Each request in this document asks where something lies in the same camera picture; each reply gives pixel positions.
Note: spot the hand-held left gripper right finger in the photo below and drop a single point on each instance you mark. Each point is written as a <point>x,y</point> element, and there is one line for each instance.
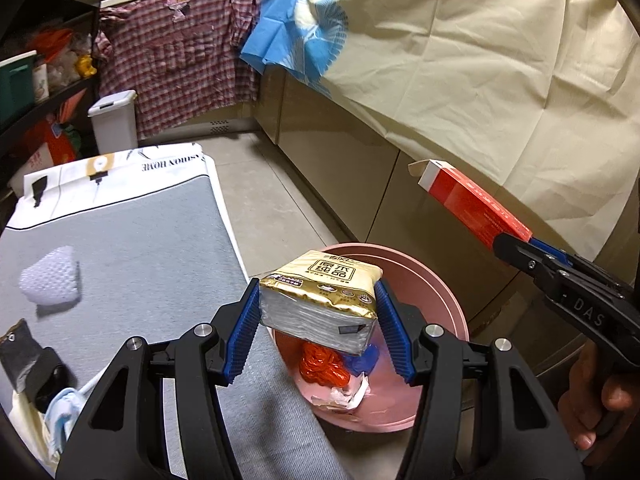
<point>395,335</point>

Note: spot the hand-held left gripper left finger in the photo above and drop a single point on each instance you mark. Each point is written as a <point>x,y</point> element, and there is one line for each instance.
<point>240,340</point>

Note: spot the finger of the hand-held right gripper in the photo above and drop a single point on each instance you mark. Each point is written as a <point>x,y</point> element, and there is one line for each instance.
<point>555,251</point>
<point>525,255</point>

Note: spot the blue plastic bag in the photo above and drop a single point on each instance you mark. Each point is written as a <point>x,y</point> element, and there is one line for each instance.
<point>364,361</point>

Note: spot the pink plastic bucket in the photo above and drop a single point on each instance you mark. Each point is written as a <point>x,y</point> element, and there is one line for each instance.
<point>435,285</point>

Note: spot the red cardboard box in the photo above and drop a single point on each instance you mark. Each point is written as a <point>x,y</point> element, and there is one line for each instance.
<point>470,200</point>

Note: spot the orange plastic bag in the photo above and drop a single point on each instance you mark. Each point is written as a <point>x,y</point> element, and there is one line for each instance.
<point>322,365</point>

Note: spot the white paper bag green print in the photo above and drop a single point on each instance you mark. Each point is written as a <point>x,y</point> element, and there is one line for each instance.
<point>345,396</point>

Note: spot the gold tissue pack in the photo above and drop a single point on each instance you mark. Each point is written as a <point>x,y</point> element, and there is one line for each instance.
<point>320,295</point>

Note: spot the blue face mask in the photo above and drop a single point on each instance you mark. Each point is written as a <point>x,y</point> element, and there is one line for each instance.
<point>65,407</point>

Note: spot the black pouch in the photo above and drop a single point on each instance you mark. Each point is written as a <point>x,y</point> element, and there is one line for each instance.
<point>47,377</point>

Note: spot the white foam net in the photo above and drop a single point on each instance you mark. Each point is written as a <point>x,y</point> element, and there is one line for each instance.
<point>50,275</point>

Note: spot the black snack packet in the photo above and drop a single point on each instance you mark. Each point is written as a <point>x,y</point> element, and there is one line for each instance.
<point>17,355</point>

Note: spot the person's right hand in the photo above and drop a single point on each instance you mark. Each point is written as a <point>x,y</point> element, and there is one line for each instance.
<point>575,400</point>

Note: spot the grey table cloth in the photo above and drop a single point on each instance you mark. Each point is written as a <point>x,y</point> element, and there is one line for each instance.
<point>150,260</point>

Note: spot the beige kitchen cabinet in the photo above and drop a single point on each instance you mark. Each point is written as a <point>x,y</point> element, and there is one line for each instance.
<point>340,160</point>

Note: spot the cream cloth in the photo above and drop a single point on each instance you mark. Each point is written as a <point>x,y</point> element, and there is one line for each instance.
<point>475,60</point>

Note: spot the white pedal bin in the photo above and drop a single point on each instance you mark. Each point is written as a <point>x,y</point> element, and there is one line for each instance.
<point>115,125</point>

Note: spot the red paper bag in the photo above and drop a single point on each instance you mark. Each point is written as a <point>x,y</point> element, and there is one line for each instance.
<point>50,145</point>

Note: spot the red plaid cloth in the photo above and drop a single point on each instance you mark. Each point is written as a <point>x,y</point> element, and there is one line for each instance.
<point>185,60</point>

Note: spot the blue cloth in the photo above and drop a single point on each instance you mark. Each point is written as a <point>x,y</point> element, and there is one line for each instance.
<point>280,30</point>

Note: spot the yellow toy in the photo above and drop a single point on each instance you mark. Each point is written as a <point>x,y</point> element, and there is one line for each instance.
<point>85,66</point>

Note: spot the white jar green label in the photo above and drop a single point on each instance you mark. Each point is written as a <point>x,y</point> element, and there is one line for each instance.
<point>41,85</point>

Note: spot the green storage box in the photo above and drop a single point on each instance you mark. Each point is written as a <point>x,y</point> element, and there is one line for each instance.
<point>17,90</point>

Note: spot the orange bag on shelf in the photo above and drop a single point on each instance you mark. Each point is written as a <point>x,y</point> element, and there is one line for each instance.
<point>52,42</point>

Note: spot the black shelf rack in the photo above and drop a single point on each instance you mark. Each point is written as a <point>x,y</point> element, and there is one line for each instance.
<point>75,15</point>

